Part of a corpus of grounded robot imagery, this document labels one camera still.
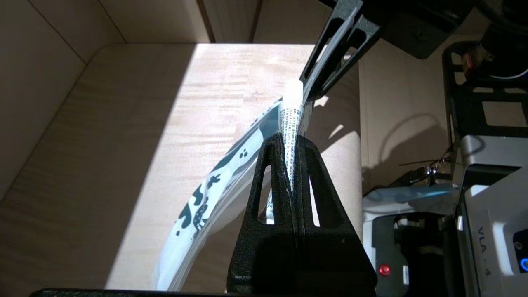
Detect grey robot base console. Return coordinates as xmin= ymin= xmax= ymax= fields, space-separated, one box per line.
xmin=362 ymin=184 xmax=460 ymax=297

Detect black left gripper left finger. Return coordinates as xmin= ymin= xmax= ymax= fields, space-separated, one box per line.
xmin=226 ymin=132 xmax=296 ymax=294

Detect white floral plastic bag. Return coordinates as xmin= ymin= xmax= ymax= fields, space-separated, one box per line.
xmin=154 ymin=6 xmax=360 ymax=292

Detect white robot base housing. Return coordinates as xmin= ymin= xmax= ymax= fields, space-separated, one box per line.
xmin=452 ymin=134 xmax=528 ymax=297

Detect light wooden desk with shelf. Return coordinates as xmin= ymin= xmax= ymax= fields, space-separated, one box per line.
xmin=0 ymin=0 xmax=364 ymax=297

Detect black metal robot frame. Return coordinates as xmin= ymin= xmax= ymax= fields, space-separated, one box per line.
xmin=442 ymin=40 xmax=528 ymax=143

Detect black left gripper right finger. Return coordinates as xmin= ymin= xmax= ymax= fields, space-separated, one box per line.
xmin=294 ymin=135 xmax=378 ymax=295

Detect thin tangled wires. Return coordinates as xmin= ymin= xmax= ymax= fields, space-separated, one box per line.
xmin=397 ymin=142 xmax=458 ymax=187

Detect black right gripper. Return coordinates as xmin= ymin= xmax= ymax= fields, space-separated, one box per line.
xmin=299 ymin=0 xmax=479 ymax=102

